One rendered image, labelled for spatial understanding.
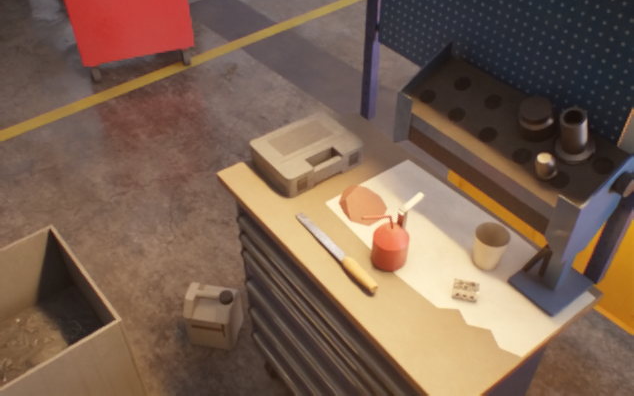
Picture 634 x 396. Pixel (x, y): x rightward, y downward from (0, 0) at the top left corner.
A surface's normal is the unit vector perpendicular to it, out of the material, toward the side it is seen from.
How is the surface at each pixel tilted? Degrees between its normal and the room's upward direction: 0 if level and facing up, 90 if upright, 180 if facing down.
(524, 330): 0
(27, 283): 90
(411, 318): 0
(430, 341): 0
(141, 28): 90
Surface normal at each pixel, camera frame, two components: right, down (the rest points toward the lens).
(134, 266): 0.00, -0.74
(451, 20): -0.80, 0.40
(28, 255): 0.65, 0.51
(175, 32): 0.36, 0.62
